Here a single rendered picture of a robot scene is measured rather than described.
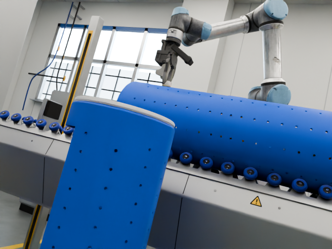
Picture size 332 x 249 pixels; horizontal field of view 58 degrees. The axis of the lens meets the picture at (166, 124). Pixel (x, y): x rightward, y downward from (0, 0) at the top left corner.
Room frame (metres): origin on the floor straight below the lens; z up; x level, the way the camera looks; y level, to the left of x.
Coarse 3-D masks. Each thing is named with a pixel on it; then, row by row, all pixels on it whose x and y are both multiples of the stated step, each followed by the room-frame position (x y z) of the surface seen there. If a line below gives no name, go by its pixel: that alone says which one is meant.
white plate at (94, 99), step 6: (78, 96) 0.74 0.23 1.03; (84, 96) 0.71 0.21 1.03; (90, 96) 0.69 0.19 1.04; (96, 102) 0.68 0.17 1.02; (102, 102) 0.68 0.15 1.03; (108, 102) 0.67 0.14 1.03; (114, 102) 0.67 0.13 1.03; (120, 102) 0.67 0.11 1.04; (126, 108) 0.67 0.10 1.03; (132, 108) 0.67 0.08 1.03; (138, 108) 0.68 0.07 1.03; (144, 114) 0.69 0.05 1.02; (150, 114) 0.69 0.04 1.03; (156, 114) 0.70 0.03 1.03; (162, 120) 0.72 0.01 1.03; (168, 120) 0.73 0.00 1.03; (174, 126) 0.81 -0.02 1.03
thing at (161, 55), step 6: (162, 42) 1.30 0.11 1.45; (168, 42) 1.28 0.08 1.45; (174, 42) 1.27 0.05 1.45; (180, 42) 1.28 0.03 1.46; (162, 48) 1.29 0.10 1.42; (168, 48) 1.28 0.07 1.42; (156, 54) 1.28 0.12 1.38; (162, 54) 1.27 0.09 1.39; (168, 54) 1.26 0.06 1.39; (174, 54) 1.27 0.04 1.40; (156, 60) 1.27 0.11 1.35; (162, 60) 1.27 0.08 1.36; (174, 60) 1.28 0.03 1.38; (174, 66) 1.30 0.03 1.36
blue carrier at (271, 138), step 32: (128, 96) 1.13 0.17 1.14; (160, 96) 1.09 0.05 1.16; (192, 96) 1.07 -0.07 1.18; (224, 96) 1.05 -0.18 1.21; (192, 128) 1.02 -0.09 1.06; (224, 128) 0.98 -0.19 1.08; (256, 128) 0.94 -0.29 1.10; (288, 128) 0.91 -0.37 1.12; (320, 128) 0.88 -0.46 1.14; (192, 160) 1.10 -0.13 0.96; (224, 160) 1.02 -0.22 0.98; (256, 160) 0.96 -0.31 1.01; (288, 160) 0.92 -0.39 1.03; (320, 160) 0.88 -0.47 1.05
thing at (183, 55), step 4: (172, 48) 1.27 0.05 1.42; (176, 48) 1.26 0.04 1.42; (176, 52) 1.26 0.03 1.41; (180, 52) 1.26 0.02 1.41; (184, 52) 1.25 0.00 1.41; (180, 56) 1.26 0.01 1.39; (184, 56) 1.25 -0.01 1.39; (188, 56) 1.24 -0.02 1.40; (184, 60) 1.26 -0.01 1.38; (188, 60) 1.24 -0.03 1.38; (192, 60) 1.25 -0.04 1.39; (188, 64) 1.27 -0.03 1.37
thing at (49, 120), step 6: (42, 102) 1.38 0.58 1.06; (48, 102) 1.38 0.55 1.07; (54, 102) 1.40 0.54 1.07; (42, 108) 1.38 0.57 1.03; (48, 108) 1.38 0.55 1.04; (54, 108) 1.41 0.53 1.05; (60, 108) 1.45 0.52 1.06; (42, 114) 1.38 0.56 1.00; (48, 114) 1.39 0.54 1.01; (54, 114) 1.42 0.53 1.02; (48, 120) 1.42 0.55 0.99; (54, 120) 1.45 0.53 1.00; (36, 126) 1.38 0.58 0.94; (48, 126) 1.43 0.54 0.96
